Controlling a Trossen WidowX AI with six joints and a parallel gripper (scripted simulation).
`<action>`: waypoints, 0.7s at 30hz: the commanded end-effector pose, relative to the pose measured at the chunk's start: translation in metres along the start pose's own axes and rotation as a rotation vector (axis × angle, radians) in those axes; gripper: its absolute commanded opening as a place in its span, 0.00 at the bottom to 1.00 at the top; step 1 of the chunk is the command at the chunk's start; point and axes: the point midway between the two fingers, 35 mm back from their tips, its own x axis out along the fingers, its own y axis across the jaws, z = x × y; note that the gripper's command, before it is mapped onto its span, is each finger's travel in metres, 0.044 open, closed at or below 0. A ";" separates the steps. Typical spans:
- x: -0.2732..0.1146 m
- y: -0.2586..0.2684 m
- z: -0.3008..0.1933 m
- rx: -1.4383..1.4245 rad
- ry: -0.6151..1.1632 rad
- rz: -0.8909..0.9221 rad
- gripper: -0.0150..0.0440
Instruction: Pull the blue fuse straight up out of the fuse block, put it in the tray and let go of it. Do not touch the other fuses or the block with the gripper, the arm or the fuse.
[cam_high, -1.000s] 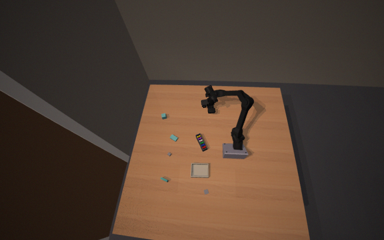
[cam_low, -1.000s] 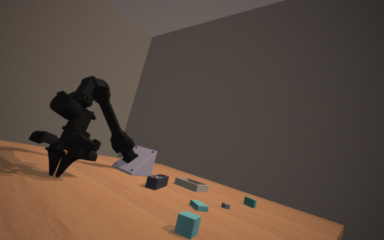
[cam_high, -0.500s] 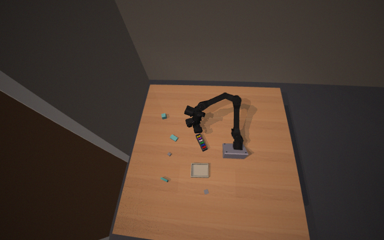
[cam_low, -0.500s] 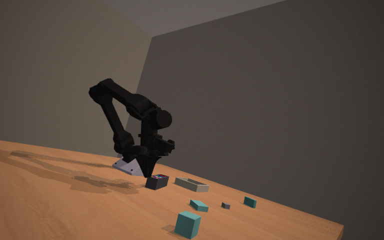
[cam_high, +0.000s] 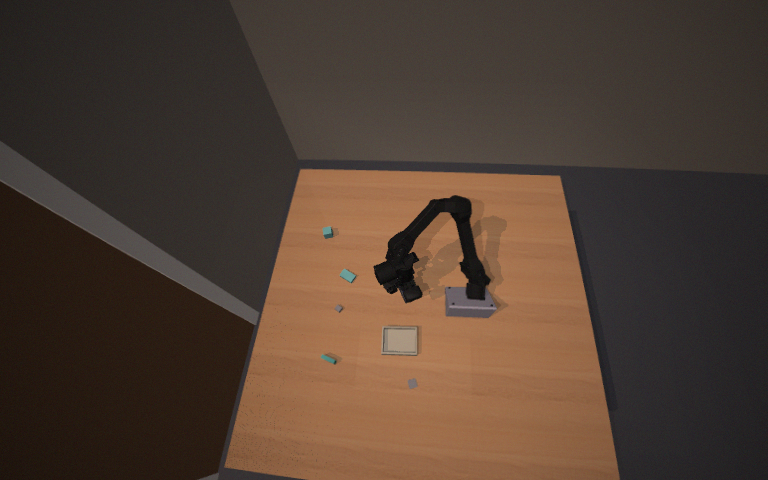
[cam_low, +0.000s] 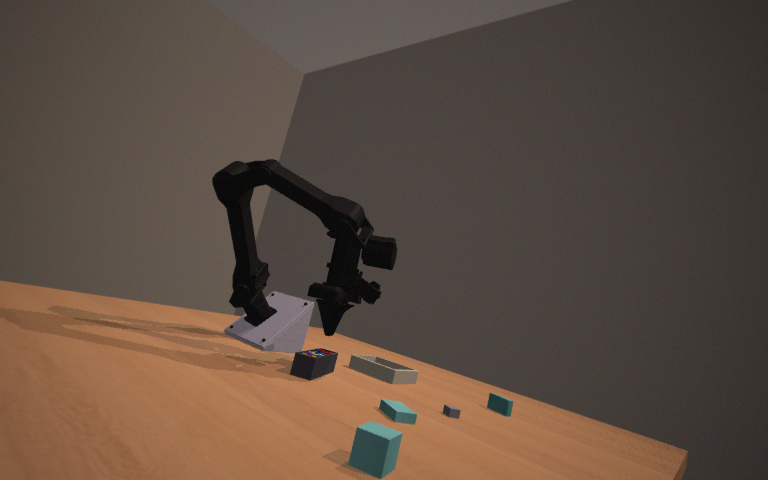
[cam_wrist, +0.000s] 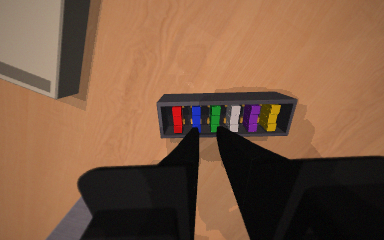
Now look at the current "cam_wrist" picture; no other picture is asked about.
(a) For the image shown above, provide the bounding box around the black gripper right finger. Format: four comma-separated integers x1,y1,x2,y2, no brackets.
216,126,384,240

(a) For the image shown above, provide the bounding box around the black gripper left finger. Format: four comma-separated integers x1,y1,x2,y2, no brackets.
77,127,199,240

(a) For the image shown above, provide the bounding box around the green fuse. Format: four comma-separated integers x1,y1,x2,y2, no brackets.
209,105,221,132

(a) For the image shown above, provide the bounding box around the blue fuse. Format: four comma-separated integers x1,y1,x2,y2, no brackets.
192,106,201,133

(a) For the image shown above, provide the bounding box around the red fuse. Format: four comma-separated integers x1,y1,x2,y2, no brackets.
172,106,183,133

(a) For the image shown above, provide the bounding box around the beige shallow tray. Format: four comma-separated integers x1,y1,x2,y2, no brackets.
0,0,90,99

